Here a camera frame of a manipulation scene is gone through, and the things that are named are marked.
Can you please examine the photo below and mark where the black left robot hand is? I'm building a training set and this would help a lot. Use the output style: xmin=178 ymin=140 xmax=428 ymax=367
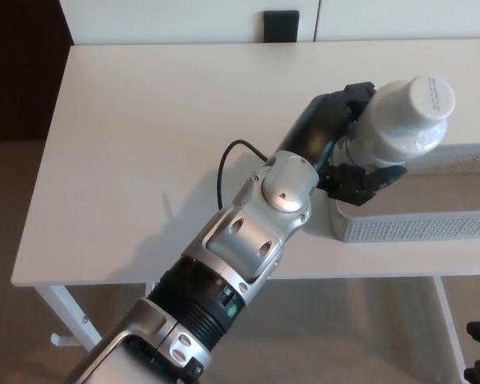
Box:
xmin=277 ymin=81 xmax=409 ymax=207

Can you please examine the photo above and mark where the white plastic bottle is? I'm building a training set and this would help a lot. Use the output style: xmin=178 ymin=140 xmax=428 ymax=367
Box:
xmin=335 ymin=74 xmax=458 ymax=170

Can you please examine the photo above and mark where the grey mesh container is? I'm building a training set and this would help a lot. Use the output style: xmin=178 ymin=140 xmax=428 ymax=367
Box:
xmin=329 ymin=141 xmax=480 ymax=243

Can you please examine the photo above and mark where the white desk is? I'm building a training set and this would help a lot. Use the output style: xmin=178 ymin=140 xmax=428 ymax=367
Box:
xmin=10 ymin=37 xmax=480 ymax=384

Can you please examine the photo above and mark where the white cabinet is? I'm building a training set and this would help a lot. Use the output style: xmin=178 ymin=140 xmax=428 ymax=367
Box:
xmin=57 ymin=0 xmax=480 ymax=46

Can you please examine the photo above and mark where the dark brown wooden panel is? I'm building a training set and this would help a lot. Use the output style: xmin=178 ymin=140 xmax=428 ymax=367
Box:
xmin=0 ymin=0 xmax=74 ymax=142

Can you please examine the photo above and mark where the black wall socket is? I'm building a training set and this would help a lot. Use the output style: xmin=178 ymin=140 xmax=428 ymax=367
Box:
xmin=262 ymin=10 xmax=302 ymax=43

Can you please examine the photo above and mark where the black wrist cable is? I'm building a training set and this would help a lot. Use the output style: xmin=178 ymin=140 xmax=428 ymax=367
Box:
xmin=216 ymin=139 xmax=274 ymax=211

